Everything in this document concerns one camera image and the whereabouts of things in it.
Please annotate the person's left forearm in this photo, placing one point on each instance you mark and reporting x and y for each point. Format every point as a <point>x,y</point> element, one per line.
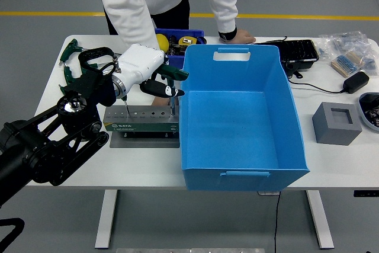
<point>226,16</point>

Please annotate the large blue plastic box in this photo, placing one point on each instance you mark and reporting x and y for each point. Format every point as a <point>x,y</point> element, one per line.
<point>237,122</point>

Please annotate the grey block with square recess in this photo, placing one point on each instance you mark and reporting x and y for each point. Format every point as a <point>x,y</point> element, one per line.
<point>334,134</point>

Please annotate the dark metal hardware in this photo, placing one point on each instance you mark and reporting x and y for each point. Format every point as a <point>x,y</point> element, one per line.
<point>176,48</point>

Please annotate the black plastic tray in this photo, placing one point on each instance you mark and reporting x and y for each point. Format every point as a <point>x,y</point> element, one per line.
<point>299,51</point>

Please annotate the white table leg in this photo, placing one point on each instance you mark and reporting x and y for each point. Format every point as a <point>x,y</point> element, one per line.
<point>319,220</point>
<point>106,220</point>

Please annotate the black tape roll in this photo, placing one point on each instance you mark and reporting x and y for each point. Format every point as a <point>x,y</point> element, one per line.
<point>202,41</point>

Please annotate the black table control panel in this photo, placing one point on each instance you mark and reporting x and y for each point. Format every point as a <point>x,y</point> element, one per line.
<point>365,193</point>

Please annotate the person's right hand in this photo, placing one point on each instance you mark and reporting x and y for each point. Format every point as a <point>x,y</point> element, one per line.
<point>160,102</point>

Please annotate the metal hex wrench stand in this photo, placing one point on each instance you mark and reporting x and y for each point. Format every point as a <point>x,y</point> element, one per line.
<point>142,127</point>

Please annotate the black power adapter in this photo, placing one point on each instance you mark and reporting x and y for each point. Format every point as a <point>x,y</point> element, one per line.
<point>356,82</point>

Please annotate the person's right forearm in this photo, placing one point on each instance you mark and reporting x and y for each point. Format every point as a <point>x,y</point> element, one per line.
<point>133,28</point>

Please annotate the yellow tape measure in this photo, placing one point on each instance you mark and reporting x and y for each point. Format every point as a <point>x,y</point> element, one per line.
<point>188,40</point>

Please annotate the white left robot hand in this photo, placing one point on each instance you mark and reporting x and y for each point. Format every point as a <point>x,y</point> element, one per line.
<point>139,63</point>

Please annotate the person's left hand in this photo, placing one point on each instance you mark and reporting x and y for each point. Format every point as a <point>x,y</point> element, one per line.
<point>244,37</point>

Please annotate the small blue parts bin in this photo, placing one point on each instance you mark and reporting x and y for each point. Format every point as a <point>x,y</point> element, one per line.
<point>176,61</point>

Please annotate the yellow ball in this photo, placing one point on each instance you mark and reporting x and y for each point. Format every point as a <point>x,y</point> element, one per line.
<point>163,42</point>

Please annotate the yellow floor tape line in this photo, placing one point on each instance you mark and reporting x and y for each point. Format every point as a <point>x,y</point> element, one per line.
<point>296,16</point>

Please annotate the clear plastic parts bag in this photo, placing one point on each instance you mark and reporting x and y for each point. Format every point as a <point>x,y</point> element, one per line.
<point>346,41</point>
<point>371,63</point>

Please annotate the grey bowl with parts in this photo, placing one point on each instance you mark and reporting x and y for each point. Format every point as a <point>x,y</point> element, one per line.
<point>362,110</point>

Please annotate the tan resistor strip bundle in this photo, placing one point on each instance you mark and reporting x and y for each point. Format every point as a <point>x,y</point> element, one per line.
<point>348,64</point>

